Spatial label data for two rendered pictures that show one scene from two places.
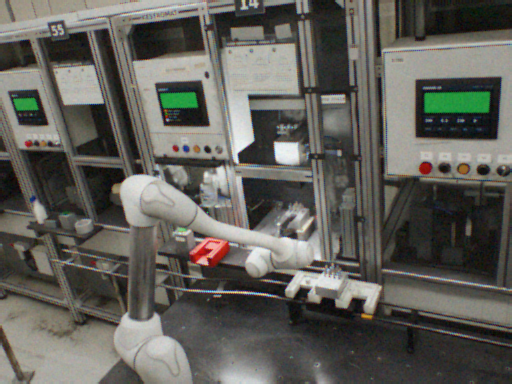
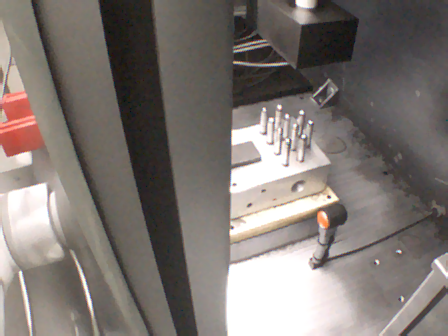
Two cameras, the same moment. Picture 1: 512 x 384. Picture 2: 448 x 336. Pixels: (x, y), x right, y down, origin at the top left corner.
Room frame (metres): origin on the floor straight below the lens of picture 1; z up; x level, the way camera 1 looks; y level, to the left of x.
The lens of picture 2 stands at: (1.67, -0.39, 1.33)
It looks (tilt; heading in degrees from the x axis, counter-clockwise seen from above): 46 degrees down; 37
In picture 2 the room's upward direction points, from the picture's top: straight up
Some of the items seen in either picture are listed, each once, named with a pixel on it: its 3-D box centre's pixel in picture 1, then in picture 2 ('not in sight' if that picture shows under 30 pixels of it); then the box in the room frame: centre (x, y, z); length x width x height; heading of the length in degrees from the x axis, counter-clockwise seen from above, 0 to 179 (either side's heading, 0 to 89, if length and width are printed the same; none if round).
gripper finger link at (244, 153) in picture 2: not in sight; (228, 157); (1.92, -0.19, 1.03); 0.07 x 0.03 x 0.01; 148
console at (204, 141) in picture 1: (194, 103); not in sight; (2.12, 0.17, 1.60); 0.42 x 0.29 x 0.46; 58
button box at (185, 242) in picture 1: (186, 240); not in sight; (1.98, 0.33, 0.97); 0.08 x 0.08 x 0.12; 58
